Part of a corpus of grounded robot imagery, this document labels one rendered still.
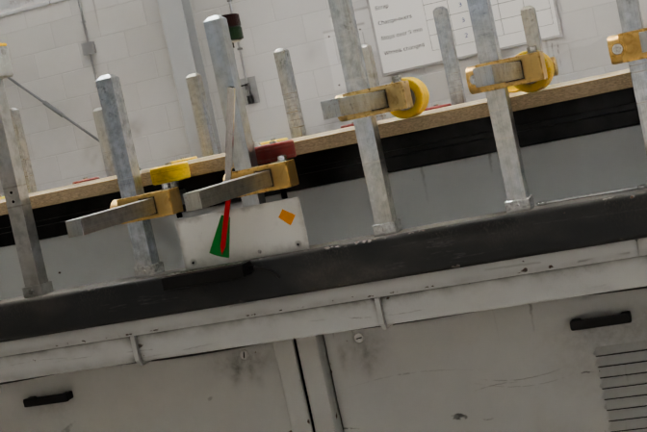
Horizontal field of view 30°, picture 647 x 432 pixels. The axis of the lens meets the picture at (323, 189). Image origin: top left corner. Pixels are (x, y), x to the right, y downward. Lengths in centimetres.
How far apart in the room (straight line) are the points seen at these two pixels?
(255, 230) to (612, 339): 73
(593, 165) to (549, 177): 9
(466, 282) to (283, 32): 773
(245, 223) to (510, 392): 65
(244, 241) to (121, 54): 819
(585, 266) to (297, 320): 56
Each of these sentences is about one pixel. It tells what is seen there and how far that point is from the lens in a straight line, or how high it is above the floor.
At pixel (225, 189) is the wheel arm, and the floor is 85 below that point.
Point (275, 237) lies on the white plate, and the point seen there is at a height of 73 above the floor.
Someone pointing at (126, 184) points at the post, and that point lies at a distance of 241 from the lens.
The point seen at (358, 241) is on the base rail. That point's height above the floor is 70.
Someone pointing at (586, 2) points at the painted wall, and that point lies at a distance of 933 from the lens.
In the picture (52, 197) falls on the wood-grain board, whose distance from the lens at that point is 268.
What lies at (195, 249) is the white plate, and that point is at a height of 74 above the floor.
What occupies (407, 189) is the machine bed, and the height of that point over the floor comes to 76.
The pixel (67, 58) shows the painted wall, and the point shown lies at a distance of 1070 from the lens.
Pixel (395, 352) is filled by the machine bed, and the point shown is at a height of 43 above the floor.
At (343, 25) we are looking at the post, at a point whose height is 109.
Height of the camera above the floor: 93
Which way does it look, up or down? 3 degrees down
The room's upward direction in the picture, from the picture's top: 12 degrees counter-clockwise
